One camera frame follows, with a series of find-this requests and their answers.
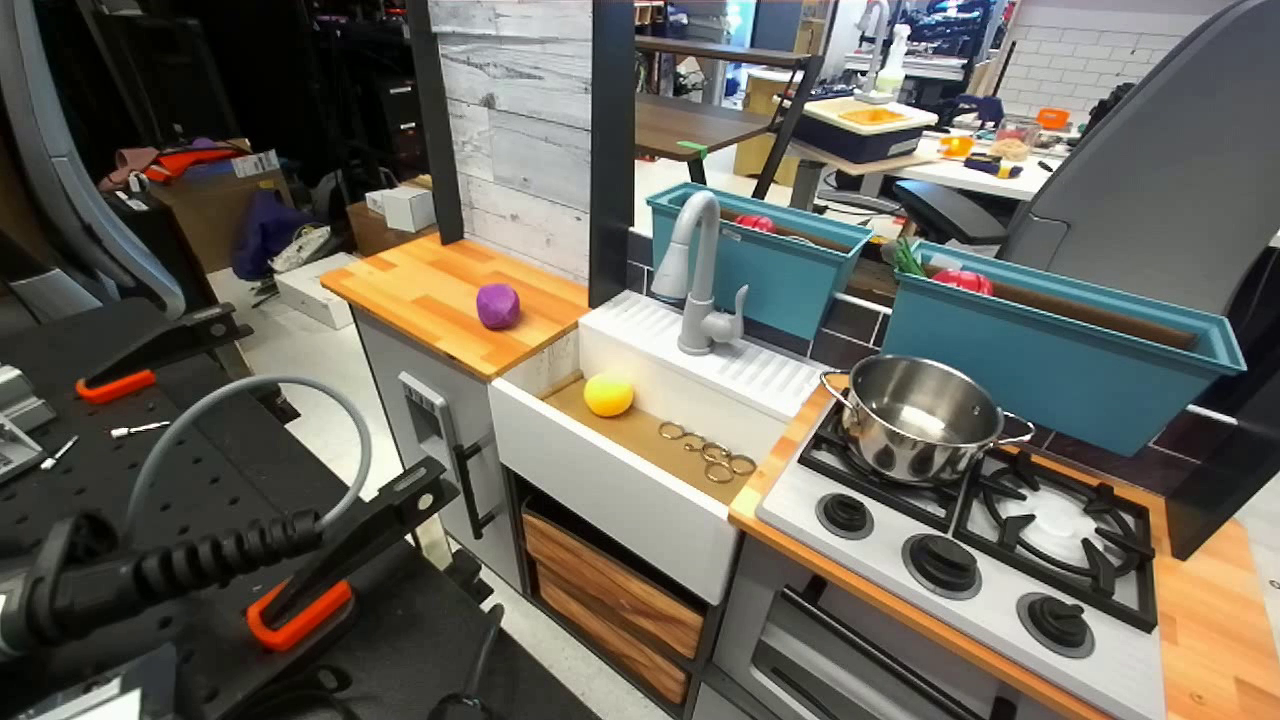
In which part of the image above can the dark tub with cream lid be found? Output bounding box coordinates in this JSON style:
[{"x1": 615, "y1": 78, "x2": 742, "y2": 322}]
[{"x1": 794, "y1": 96, "x2": 940, "y2": 165}]

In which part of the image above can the black fridge door handle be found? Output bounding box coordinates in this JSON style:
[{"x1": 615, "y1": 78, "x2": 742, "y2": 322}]
[{"x1": 453, "y1": 442, "x2": 499, "y2": 542}]

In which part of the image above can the chain of metal rings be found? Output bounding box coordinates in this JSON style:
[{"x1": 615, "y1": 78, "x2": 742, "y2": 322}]
[{"x1": 657, "y1": 420, "x2": 758, "y2": 486}]

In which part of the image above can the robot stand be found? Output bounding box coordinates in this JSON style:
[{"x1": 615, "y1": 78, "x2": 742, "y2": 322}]
[{"x1": 0, "y1": 297, "x2": 601, "y2": 720}]

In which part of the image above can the white table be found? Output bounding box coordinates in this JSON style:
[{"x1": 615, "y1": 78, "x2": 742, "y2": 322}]
[{"x1": 893, "y1": 125, "x2": 1093, "y2": 203}]

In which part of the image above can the black stove knob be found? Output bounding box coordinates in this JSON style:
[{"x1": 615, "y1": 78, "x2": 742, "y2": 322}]
[
  {"x1": 1017, "y1": 592, "x2": 1097, "y2": 659},
  {"x1": 815, "y1": 492, "x2": 876, "y2": 541},
  {"x1": 902, "y1": 532, "x2": 984, "y2": 601}
]

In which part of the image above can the red toy pepper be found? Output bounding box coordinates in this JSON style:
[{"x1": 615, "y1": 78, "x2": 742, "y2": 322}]
[{"x1": 930, "y1": 267, "x2": 995, "y2": 298}]

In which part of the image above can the toy oven door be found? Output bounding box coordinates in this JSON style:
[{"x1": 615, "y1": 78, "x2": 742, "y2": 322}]
[{"x1": 712, "y1": 560, "x2": 1016, "y2": 720}]

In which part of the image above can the toy kitchen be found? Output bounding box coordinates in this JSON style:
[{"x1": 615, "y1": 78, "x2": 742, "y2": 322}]
[{"x1": 320, "y1": 0, "x2": 1280, "y2": 720}]

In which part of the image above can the purple plush ball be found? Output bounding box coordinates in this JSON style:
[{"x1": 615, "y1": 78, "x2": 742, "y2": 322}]
[{"x1": 476, "y1": 283, "x2": 522, "y2": 331}]

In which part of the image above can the wooden crate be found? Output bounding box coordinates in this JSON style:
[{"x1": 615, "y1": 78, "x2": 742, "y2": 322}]
[{"x1": 520, "y1": 505, "x2": 707, "y2": 707}]

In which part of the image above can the flat white box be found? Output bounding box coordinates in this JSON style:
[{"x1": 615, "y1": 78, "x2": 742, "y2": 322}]
[{"x1": 274, "y1": 251, "x2": 359, "y2": 332}]

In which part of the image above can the blue cloth bag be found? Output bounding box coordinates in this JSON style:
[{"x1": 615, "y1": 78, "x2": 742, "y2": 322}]
[{"x1": 231, "y1": 189, "x2": 317, "y2": 282}]

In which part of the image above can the grey toy fridge door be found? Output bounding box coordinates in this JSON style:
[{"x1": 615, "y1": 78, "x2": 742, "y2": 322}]
[{"x1": 353, "y1": 308, "x2": 523, "y2": 589}]

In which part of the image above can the steel pot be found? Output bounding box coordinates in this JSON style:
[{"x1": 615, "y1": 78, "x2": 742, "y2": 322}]
[{"x1": 820, "y1": 355, "x2": 1037, "y2": 488}]

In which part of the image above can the small teal planter box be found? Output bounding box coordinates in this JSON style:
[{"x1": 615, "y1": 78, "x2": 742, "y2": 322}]
[{"x1": 647, "y1": 182, "x2": 874, "y2": 342}]

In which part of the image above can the cardboard box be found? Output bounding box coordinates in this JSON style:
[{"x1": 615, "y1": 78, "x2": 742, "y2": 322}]
[{"x1": 148, "y1": 148, "x2": 297, "y2": 273}]

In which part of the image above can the black office chair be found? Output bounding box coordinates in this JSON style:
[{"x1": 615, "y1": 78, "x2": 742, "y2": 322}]
[{"x1": 893, "y1": 179, "x2": 1012, "y2": 248}]

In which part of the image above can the grey toy tap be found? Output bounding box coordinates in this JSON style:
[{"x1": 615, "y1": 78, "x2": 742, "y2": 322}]
[{"x1": 650, "y1": 190, "x2": 751, "y2": 357}]

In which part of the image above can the black oven door handle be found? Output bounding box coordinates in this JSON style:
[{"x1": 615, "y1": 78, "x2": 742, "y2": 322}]
[{"x1": 770, "y1": 588, "x2": 991, "y2": 720}]

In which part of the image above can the dark wooden shelf desk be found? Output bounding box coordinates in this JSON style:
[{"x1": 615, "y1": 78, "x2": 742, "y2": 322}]
[{"x1": 634, "y1": 35, "x2": 827, "y2": 203}]

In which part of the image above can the black clamp with orange tip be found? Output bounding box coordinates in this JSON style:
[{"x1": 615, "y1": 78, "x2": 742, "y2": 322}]
[
  {"x1": 75, "y1": 303, "x2": 254, "y2": 405},
  {"x1": 247, "y1": 457, "x2": 461, "y2": 653}
]

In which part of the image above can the orange plush ball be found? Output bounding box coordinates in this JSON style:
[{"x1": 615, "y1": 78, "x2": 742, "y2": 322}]
[{"x1": 583, "y1": 373, "x2": 636, "y2": 418}]

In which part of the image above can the grey cable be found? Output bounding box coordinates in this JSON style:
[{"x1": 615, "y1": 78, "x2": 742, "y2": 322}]
[{"x1": 0, "y1": 375, "x2": 373, "y2": 663}]

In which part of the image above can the small white box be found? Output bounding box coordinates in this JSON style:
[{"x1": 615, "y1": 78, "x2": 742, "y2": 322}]
[{"x1": 366, "y1": 184, "x2": 439, "y2": 234}]

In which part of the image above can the white toy sink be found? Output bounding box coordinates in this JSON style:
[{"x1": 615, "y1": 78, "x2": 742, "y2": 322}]
[{"x1": 488, "y1": 290, "x2": 827, "y2": 607}]

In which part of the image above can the white spray bottle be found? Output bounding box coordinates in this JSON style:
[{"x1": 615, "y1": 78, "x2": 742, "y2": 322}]
[{"x1": 874, "y1": 22, "x2": 914, "y2": 98}]

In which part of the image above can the grey device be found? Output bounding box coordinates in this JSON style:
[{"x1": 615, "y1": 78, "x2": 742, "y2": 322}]
[{"x1": 0, "y1": 364, "x2": 59, "y2": 483}]

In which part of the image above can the large teal planter box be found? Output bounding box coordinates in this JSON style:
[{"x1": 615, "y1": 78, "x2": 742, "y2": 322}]
[{"x1": 882, "y1": 240, "x2": 1248, "y2": 458}]

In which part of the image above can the black stove burner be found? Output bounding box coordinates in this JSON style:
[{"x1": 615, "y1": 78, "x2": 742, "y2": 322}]
[
  {"x1": 797, "y1": 400, "x2": 986, "y2": 534},
  {"x1": 955, "y1": 448, "x2": 1160, "y2": 634}
]

